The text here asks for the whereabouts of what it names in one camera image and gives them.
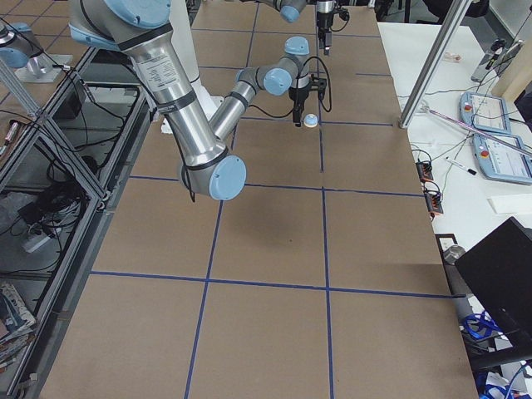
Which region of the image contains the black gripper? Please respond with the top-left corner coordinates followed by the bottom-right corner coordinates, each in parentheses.
top-left (316, 0), bottom-right (335, 56)
top-left (288, 83), bottom-right (311, 127)

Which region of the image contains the blue bell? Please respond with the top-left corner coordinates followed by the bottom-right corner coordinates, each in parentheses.
top-left (303, 114), bottom-right (318, 128)

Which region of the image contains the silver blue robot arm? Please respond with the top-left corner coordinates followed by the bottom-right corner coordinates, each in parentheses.
top-left (69, 1), bottom-right (310, 200)
top-left (259, 0), bottom-right (341, 56)

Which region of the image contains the upper orange circuit board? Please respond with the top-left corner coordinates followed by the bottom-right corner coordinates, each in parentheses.
top-left (416, 161), bottom-right (434, 183)

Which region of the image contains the orange circuit board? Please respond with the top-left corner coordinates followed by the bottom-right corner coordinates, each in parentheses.
top-left (416, 161), bottom-right (434, 183)
top-left (424, 190), bottom-right (444, 217)

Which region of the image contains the lower orange circuit board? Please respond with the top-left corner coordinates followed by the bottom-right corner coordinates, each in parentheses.
top-left (424, 190), bottom-right (444, 217)

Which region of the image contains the black marker pen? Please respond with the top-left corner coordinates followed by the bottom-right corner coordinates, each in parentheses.
top-left (446, 157), bottom-right (477, 175)

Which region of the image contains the upper blue teach pendant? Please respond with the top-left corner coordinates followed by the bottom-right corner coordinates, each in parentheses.
top-left (459, 91), bottom-right (512, 135)

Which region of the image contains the black laptop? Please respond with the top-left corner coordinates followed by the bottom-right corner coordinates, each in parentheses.
top-left (456, 217), bottom-right (531, 346)

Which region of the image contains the stack of books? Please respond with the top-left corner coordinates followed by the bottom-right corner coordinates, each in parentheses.
top-left (1, 281), bottom-right (37, 372)

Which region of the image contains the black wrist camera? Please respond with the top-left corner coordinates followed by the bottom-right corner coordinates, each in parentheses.
top-left (335, 6), bottom-right (350, 22)
top-left (309, 75), bottom-right (328, 101)

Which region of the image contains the black camera cable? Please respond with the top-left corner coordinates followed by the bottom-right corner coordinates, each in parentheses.
top-left (249, 57), bottom-right (333, 118)

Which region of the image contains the aluminium frame post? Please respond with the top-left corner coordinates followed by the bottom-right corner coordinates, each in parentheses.
top-left (398, 0), bottom-right (471, 129)

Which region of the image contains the white camera pillar with base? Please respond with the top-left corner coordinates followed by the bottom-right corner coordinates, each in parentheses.
top-left (169, 0), bottom-right (223, 119)

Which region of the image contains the aluminium side rack frame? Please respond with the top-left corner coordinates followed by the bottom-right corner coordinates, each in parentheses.
top-left (1, 49), bottom-right (148, 398)

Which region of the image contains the blue lanyard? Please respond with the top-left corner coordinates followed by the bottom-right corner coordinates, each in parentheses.
top-left (464, 310), bottom-right (503, 342)

